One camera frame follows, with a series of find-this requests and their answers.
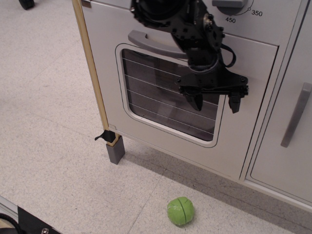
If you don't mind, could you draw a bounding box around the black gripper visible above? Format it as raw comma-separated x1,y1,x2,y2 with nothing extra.
176,64,249,114

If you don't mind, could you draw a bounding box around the white oven door with window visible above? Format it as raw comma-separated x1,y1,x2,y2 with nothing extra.
80,0,280,181

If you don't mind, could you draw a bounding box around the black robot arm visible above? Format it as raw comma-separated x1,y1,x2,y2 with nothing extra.
130,0,249,113

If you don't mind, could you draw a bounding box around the grey oven temperature knob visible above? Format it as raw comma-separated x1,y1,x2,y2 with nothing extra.
212,0,248,15

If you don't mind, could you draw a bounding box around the white toy kitchen cabinet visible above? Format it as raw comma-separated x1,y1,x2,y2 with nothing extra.
73,0,312,211

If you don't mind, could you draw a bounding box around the white cupboard door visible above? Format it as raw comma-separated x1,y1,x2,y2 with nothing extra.
247,5,312,206

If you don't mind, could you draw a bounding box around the grey cabinet leg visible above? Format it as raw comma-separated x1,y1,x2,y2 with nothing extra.
106,136,125,165

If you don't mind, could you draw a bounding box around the green toy cabbage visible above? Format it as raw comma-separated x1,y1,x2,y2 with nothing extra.
167,196,195,226

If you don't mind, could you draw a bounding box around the black caster wheel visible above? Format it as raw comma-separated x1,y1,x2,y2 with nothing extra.
19,0,35,10

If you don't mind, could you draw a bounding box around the silver cupboard door handle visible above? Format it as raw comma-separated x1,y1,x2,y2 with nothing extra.
281,82,312,148

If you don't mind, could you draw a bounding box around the grey oven door handle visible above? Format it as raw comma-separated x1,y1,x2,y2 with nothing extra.
128,30,188,59

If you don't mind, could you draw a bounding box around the black metal base plate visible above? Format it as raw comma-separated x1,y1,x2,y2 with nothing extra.
18,206,60,234

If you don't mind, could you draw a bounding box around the black cable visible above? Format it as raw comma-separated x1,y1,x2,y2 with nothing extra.
0,212,22,234

